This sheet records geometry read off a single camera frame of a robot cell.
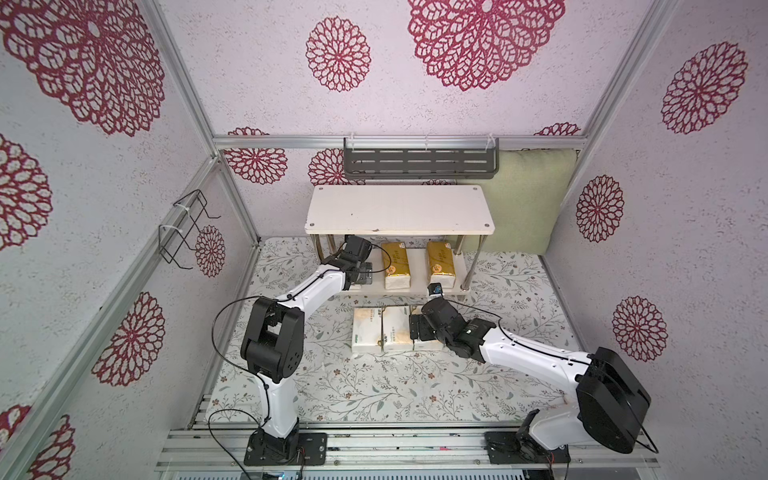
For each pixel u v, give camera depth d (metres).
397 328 0.90
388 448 0.75
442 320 0.64
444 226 0.76
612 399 0.42
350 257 0.74
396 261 0.96
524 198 0.97
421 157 0.93
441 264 0.95
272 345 0.50
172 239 0.73
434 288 0.75
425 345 0.88
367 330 0.90
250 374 0.52
